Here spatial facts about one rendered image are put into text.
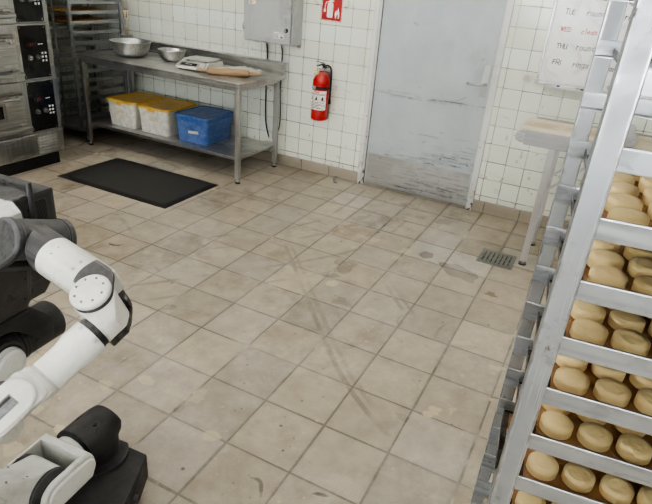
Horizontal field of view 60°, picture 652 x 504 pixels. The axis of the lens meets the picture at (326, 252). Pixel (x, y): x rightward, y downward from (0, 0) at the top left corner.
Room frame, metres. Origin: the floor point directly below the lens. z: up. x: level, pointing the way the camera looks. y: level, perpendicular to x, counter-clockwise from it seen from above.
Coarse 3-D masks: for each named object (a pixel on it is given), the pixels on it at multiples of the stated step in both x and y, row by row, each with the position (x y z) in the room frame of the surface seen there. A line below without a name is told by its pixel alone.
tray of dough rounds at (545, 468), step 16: (528, 352) 1.03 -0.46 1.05; (528, 448) 0.75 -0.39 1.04; (528, 464) 0.70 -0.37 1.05; (544, 464) 0.70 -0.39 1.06; (560, 464) 0.72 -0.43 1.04; (576, 464) 0.70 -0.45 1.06; (544, 480) 0.68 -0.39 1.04; (560, 480) 0.69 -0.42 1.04; (576, 480) 0.67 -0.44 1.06; (592, 480) 0.67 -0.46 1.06; (608, 480) 0.68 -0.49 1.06; (624, 480) 0.68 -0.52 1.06; (592, 496) 0.66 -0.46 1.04; (608, 496) 0.65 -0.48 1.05; (624, 496) 0.65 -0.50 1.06; (640, 496) 0.65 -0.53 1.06
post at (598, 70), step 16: (608, 0) 1.09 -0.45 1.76; (608, 16) 1.07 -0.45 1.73; (608, 32) 1.07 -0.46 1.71; (592, 64) 1.07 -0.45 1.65; (608, 64) 1.06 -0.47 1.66; (592, 80) 1.07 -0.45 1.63; (592, 112) 1.07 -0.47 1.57; (576, 128) 1.07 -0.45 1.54; (576, 160) 1.07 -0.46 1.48; (560, 176) 1.08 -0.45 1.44; (576, 176) 1.06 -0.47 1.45; (560, 208) 1.07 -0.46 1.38; (560, 224) 1.07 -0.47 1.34; (544, 256) 1.07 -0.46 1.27; (544, 288) 1.06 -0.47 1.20; (528, 320) 1.07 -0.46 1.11; (528, 336) 1.07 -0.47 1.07; (512, 352) 1.07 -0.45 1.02; (512, 400) 1.06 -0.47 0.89; (496, 416) 1.07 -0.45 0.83; (496, 448) 1.07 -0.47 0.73; (480, 496) 1.07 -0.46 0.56
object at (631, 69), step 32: (640, 0) 0.65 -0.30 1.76; (640, 32) 0.64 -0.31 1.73; (640, 64) 0.64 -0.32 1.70; (608, 96) 0.66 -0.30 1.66; (608, 128) 0.64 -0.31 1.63; (608, 160) 0.64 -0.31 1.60; (608, 192) 0.64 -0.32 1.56; (576, 224) 0.65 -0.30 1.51; (576, 256) 0.64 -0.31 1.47; (576, 288) 0.64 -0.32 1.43; (544, 320) 0.65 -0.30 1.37; (544, 352) 0.64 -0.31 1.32; (544, 384) 0.64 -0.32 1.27; (512, 448) 0.64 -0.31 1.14; (512, 480) 0.64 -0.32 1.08
